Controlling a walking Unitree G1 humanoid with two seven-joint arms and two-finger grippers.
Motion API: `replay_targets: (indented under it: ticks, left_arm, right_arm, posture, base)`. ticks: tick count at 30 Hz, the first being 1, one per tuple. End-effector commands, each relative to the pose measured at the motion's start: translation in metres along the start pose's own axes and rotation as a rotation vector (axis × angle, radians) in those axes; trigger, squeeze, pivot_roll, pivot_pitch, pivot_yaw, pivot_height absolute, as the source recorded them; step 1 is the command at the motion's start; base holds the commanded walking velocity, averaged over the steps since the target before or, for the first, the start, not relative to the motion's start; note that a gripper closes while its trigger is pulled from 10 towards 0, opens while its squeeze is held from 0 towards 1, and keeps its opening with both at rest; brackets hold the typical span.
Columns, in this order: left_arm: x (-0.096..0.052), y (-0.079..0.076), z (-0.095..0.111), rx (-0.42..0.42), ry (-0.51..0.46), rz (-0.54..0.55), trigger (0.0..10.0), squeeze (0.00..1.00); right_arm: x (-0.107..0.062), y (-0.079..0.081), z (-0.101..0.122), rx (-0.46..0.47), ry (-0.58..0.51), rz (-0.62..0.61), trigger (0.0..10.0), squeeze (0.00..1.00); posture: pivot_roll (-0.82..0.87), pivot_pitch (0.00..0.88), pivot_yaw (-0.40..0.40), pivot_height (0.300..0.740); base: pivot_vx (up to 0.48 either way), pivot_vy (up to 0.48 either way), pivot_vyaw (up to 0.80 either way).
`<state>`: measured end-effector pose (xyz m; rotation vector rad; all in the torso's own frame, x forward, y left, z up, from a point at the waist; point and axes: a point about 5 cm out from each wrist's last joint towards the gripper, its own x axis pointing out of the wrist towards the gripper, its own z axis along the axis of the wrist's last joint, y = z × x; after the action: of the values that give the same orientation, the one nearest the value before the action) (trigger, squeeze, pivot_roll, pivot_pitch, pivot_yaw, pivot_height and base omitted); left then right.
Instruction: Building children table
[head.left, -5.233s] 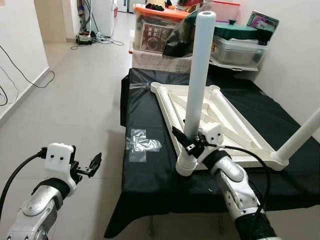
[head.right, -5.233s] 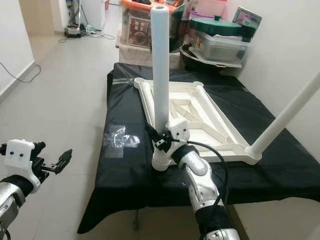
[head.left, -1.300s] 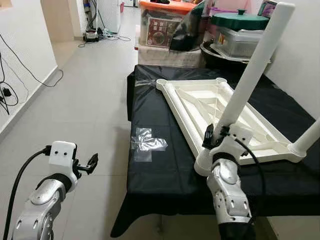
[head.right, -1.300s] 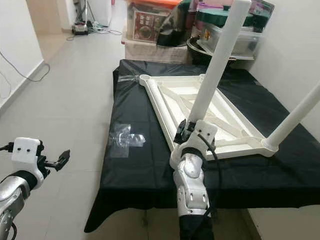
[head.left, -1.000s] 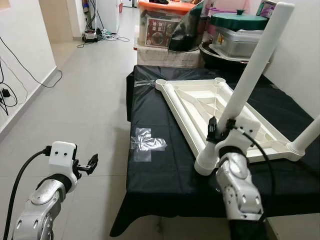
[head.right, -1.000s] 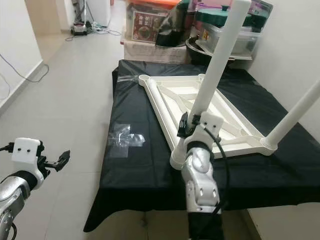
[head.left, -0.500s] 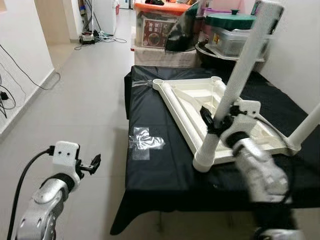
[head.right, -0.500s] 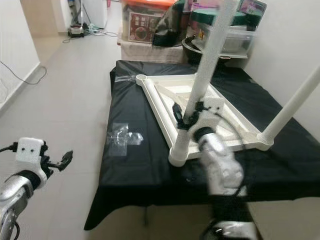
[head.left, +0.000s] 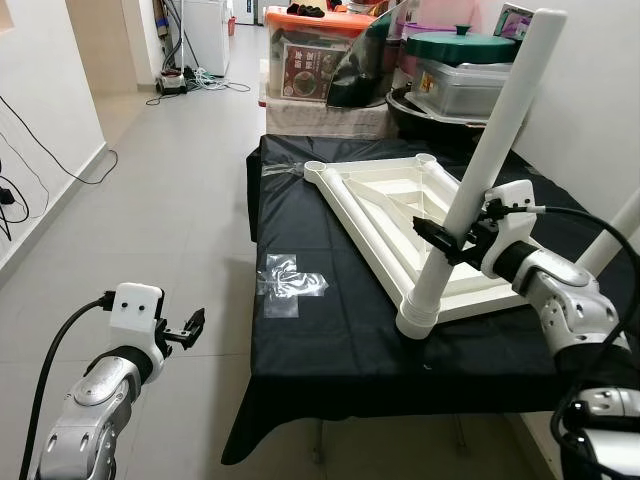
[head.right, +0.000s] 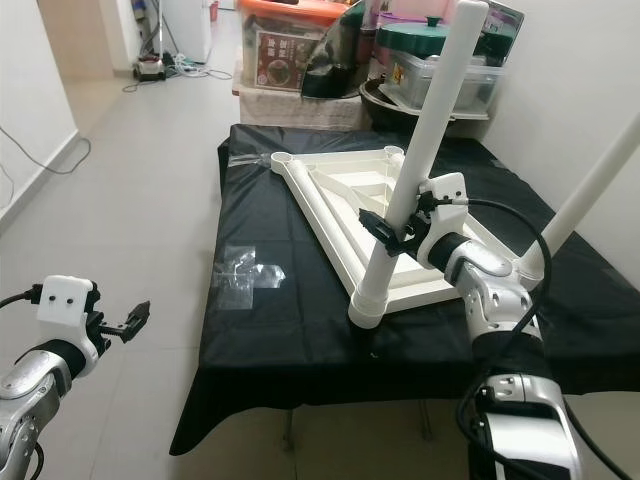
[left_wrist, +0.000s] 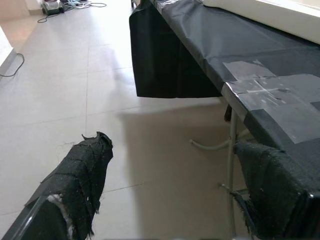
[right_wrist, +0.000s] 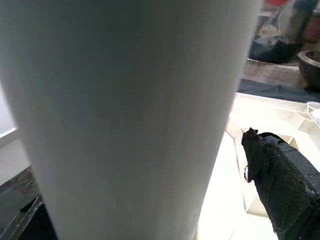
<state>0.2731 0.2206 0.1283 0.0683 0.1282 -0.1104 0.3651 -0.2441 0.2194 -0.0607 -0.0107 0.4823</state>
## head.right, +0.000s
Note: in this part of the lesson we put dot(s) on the clear tape cross patch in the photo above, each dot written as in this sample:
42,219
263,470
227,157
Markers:
245,278

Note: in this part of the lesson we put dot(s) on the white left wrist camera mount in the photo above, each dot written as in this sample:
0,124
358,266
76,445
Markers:
68,325

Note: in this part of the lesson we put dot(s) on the small floor appliance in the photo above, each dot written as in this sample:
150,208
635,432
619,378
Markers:
152,65

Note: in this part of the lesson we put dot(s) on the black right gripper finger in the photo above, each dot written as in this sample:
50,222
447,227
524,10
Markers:
390,236

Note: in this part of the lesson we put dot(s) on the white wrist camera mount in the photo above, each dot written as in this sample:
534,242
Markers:
448,190
68,325

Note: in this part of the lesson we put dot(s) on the black tablecloth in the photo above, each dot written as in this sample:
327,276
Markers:
260,380

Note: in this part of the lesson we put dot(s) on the green pot lid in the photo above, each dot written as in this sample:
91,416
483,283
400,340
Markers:
410,40

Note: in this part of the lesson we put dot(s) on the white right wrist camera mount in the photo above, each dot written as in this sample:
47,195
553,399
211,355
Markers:
448,190

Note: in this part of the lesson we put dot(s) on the clear plastic container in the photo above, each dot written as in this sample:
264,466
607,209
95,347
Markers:
415,85

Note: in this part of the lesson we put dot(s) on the beige patterned cloth cover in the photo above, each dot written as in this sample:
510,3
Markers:
300,110

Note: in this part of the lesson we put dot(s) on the orange lid storage box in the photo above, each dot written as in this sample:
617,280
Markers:
280,62

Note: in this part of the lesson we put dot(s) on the black wok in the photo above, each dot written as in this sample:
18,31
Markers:
385,112

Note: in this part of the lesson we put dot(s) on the clear tape strip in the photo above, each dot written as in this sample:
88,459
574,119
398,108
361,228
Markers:
250,158

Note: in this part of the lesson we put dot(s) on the black plastic bag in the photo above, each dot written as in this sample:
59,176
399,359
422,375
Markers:
335,68

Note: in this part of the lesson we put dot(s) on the white cabinet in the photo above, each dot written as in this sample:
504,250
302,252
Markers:
185,28

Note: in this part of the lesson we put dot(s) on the cream plastic children table top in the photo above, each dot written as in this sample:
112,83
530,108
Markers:
345,190

